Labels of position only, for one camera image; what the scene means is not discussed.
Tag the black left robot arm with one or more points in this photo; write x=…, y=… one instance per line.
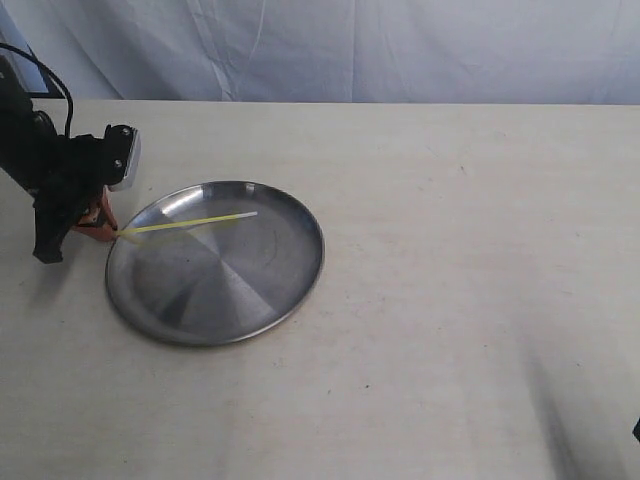
x=27, y=135

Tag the round steel plate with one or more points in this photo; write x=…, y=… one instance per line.
x=220, y=283

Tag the white wrinkled backdrop cloth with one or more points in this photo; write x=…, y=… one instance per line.
x=575, y=52

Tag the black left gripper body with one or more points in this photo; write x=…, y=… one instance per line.
x=69, y=193

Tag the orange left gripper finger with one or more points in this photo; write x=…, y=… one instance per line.
x=101, y=231
x=106, y=216

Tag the yellow thin stick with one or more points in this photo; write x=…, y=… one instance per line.
x=130, y=232

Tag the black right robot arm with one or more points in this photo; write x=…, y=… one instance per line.
x=636, y=430

